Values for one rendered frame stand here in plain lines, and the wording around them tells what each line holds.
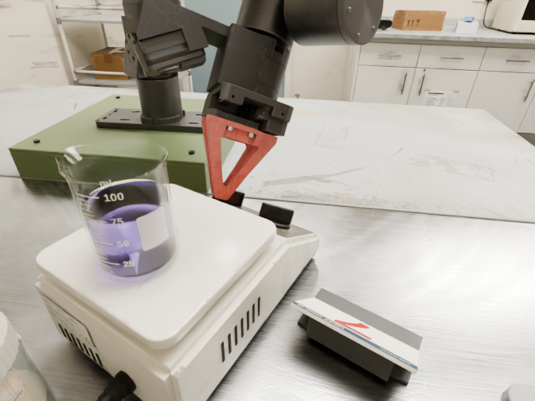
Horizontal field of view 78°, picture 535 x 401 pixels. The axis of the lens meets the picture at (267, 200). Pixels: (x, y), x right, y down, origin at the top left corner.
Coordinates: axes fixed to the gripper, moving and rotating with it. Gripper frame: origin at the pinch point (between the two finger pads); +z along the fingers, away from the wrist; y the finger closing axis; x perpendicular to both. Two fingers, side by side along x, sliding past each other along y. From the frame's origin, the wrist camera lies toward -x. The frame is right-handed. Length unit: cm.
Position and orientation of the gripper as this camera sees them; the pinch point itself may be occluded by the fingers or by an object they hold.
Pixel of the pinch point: (221, 189)
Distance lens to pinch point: 33.5
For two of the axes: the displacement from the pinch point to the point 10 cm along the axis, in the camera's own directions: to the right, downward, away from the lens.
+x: 9.1, 2.3, 3.5
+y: 3.1, 2.0, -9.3
